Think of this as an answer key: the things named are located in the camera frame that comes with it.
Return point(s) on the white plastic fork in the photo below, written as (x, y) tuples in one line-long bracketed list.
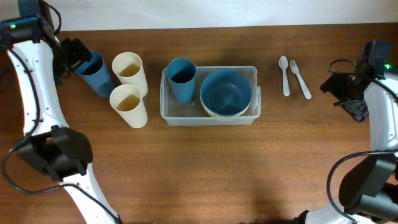
[(294, 68)]

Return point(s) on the blue bowl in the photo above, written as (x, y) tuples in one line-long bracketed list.
[(226, 93)]

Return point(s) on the cream cup back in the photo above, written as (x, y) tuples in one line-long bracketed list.
[(128, 67)]

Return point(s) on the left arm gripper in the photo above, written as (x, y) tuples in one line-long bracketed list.
[(83, 53)]

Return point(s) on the cream cup front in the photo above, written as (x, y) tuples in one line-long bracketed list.
[(127, 101)]

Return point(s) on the cream bowl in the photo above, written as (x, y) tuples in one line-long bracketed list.
[(213, 114)]

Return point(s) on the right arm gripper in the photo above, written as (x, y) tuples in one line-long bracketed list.
[(333, 84)]

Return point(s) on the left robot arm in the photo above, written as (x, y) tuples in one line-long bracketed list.
[(49, 145)]

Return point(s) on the white plastic spoon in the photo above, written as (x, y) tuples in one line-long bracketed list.
[(283, 64)]

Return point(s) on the blue cup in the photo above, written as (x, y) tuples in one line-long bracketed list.
[(95, 73), (181, 73)]

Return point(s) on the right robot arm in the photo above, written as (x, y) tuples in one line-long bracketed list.
[(357, 185)]

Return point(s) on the clear plastic container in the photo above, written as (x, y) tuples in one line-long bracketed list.
[(194, 114)]

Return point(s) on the cream cup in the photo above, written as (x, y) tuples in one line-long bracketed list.
[(128, 67), (127, 101)]

